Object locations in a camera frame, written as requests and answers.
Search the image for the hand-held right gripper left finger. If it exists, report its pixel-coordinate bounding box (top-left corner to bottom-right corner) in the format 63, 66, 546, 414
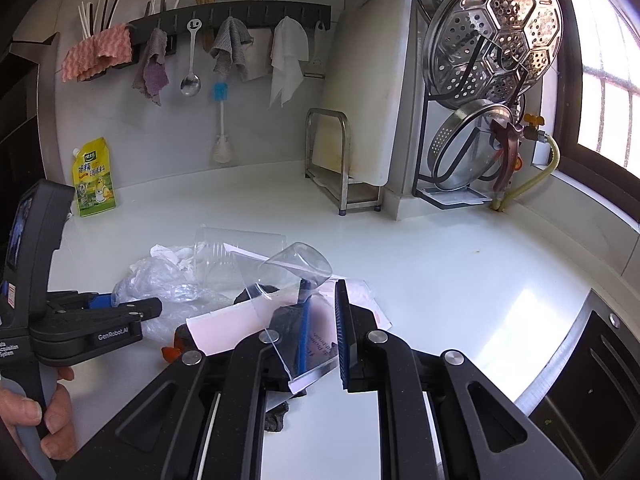
57, 280, 316, 480

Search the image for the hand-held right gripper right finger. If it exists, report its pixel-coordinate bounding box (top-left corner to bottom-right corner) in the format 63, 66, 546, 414
334, 279, 583, 480

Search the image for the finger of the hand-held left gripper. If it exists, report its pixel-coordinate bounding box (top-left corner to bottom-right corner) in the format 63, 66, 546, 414
46, 290, 122, 312
29, 296, 164, 369

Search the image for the clear plastic cup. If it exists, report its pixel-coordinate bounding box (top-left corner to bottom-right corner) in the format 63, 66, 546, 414
256, 241, 347, 395
194, 226, 289, 292

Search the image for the person's left hand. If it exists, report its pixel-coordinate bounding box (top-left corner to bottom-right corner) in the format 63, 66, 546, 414
0, 365, 77, 462

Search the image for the clear crumpled plastic bag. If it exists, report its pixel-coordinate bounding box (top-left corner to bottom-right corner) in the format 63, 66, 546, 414
112, 242, 237, 342

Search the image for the orange plastic piece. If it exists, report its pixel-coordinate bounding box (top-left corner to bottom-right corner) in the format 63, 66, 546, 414
160, 324, 197, 362

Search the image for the yellow seasoning pouch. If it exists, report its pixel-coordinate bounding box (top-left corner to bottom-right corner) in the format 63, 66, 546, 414
69, 135, 119, 219

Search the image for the black range hood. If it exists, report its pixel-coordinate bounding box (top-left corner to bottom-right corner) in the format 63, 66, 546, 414
0, 32, 62, 241

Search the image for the metal cutting board stand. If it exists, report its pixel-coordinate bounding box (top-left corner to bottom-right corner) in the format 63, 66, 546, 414
303, 108, 384, 217

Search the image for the blue white bottle brush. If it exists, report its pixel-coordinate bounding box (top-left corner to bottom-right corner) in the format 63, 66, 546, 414
209, 81, 236, 164

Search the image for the pink wavy sponge cloth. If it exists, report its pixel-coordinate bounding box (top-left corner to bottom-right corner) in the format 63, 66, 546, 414
61, 22, 134, 83

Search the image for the purple grey cloth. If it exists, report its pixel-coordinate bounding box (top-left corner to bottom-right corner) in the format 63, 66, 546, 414
132, 27, 170, 107

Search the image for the metal spoon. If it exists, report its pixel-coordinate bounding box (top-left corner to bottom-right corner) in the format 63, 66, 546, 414
179, 18, 202, 98

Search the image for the steel pot lid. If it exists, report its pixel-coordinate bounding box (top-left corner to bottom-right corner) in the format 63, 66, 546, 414
429, 99, 524, 192

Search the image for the white chopsticks bundle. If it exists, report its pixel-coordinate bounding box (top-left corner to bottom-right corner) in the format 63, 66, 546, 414
77, 0, 102, 42

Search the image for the black chopsticks bundle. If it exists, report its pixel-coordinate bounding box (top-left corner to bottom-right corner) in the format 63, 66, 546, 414
99, 0, 129, 32

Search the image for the white cutting board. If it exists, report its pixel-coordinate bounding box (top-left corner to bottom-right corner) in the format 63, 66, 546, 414
319, 0, 417, 189

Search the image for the black kitchen sink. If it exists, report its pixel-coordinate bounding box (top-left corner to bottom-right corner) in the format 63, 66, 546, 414
529, 287, 640, 480

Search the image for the white dishcloth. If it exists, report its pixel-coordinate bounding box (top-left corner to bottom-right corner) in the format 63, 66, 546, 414
269, 15, 310, 110

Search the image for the grey dishcloth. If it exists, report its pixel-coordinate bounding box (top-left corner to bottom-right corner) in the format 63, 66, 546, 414
208, 15, 255, 83

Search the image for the white hanging utensil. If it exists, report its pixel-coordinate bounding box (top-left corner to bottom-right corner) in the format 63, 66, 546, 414
303, 20, 329, 80

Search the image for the perforated steel steamer plate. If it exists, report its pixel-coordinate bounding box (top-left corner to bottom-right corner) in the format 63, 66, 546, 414
421, 0, 564, 112

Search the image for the black wire lid rack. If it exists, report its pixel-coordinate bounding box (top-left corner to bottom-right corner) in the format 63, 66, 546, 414
412, 94, 527, 210

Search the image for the brown handled utensil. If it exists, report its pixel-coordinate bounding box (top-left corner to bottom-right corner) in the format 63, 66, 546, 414
489, 119, 524, 194

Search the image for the yellow gas hose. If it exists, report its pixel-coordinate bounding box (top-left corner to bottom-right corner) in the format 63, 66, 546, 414
492, 134, 562, 212

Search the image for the gas valve with yellow handle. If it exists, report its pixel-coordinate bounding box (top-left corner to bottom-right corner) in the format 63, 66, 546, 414
519, 112, 552, 172

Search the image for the dark grey wall rack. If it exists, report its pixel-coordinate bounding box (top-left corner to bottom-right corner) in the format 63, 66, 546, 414
79, 2, 333, 82

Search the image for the window with brown frame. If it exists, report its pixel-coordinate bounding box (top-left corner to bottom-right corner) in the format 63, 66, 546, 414
537, 0, 640, 183

